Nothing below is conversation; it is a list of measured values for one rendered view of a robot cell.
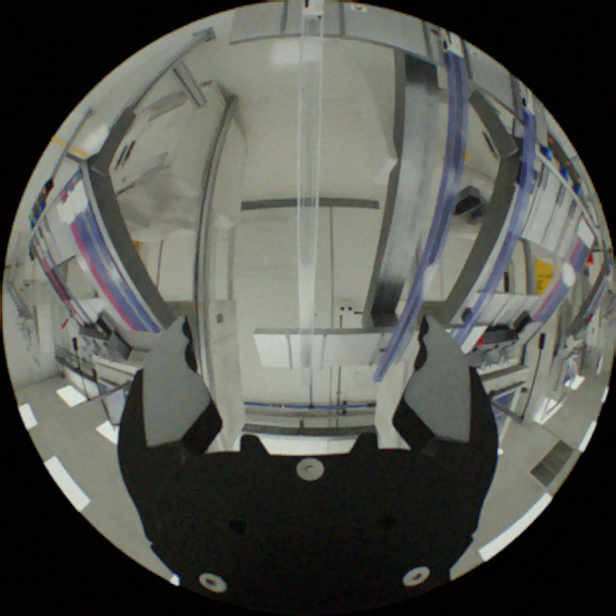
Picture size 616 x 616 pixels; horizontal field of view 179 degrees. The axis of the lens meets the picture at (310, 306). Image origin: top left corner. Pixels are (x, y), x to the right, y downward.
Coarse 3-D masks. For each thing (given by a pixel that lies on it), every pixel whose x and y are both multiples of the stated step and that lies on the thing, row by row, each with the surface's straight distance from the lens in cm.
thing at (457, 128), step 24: (456, 72) 21; (456, 96) 20; (456, 120) 19; (456, 144) 18; (456, 168) 19; (456, 192) 19; (432, 240) 19; (432, 264) 21; (408, 312) 23; (384, 360) 30
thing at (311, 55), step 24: (312, 24) 18; (312, 48) 17; (312, 72) 16; (312, 96) 15; (312, 120) 15; (312, 144) 15; (312, 168) 15; (312, 192) 15; (312, 216) 16; (312, 240) 16; (312, 264) 17; (312, 288) 19; (312, 312) 21; (312, 336) 23
